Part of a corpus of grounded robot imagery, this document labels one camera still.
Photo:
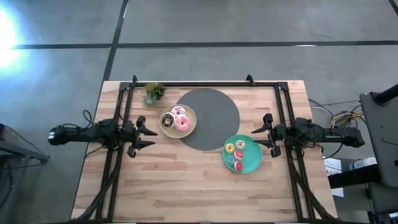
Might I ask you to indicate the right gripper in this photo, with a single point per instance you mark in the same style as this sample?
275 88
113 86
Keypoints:
275 135

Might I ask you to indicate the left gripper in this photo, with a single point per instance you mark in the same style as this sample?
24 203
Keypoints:
133 137

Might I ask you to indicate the large chocolate iced donut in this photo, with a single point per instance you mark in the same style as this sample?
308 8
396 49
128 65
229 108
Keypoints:
163 119

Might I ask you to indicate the small white sprinkled donut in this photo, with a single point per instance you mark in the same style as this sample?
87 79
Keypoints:
237 145

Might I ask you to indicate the cream plate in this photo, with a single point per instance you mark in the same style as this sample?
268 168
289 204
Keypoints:
177 133

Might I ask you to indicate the small red iced donut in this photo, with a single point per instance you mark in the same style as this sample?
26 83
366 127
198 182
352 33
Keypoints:
238 167
235 155

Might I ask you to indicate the orange donut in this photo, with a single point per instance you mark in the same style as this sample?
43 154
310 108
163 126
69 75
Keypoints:
174 109
178 124

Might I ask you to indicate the small yellow iced donut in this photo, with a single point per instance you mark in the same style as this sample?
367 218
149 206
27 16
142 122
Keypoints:
226 148

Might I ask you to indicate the small blue iced donut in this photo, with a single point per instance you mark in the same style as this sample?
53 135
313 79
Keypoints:
228 160

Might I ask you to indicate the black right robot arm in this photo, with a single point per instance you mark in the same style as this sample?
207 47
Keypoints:
326 135

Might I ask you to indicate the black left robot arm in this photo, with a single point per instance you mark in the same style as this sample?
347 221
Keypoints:
81 133

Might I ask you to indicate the teal plate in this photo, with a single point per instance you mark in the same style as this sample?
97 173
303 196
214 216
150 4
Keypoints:
253 155

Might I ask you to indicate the small pale green plant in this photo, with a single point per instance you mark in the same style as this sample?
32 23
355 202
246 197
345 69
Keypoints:
149 100

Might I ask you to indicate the small spiky green plant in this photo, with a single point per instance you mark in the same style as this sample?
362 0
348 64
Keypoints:
155 89

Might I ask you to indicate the grey round placemat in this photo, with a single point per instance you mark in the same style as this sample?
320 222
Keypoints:
214 124

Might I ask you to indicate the white paper sheet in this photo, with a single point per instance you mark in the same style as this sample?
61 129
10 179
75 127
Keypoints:
334 169

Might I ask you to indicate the black shelf board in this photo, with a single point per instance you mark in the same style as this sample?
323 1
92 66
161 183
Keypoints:
354 179

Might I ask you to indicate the white bottle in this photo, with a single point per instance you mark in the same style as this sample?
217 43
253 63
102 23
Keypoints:
362 163

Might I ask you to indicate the black pole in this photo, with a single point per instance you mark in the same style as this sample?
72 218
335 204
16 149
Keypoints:
385 95

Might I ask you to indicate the black aluminium table frame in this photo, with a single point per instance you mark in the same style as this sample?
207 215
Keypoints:
202 84

